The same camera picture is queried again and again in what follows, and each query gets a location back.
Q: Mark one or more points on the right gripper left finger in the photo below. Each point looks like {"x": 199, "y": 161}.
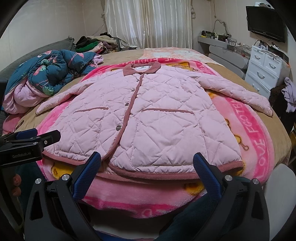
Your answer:
{"x": 53, "y": 212}

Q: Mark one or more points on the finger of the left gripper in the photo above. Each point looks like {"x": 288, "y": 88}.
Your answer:
{"x": 46, "y": 139}
{"x": 31, "y": 133}

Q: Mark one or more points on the white drawer cabinet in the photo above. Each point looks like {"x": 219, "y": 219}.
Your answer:
{"x": 265, "y": 71}

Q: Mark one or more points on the pile of folded clothes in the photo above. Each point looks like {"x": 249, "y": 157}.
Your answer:
{"x": 102, "y": 44}

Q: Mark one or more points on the pink quilted jacket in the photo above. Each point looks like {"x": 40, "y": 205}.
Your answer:
{"x": 148, "y": 120}

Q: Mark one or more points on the clutter on grey shelf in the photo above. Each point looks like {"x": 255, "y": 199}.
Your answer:
{"x": 224, "y": 40}

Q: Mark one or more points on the purple cloth on chair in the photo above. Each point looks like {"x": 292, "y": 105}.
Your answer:
{"x": 289, "y": 94}

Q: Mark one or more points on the navy flamingo comforter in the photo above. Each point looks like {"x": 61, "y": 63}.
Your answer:
{"x": 44, "y": 76}

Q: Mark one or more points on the grey headboard cushion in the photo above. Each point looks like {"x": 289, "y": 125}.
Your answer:
{"x": 67, "y": 44}

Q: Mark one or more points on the white striped curtain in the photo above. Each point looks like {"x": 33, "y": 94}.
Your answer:
{"x": 150, "y": 24}

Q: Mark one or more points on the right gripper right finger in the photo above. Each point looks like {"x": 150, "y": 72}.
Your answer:
{"x": 241, "y": 210}

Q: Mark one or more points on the pink cartoon fleece blanket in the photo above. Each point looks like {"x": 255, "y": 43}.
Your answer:
{"x": 142, "y": 198}

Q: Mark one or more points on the black flat television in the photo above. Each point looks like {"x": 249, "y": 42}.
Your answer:
{"x": 265, "y": 22}

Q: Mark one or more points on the person's left hand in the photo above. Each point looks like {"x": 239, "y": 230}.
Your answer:
{"x": 16, "y": 191}

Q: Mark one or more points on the peach white small blanket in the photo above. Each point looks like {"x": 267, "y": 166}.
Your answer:
{"x": 177, "y": 53}

